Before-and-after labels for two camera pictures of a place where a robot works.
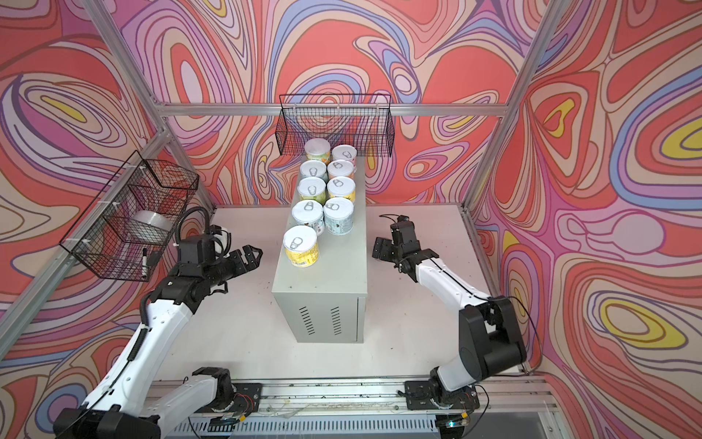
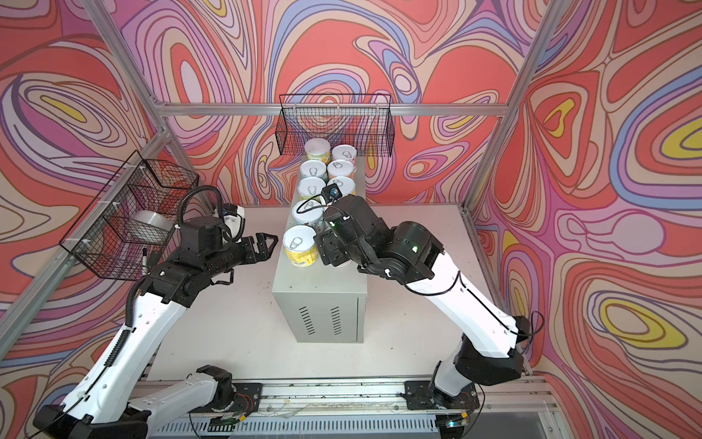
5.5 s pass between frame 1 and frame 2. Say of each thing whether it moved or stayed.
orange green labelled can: stayed
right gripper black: moved
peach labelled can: stayed
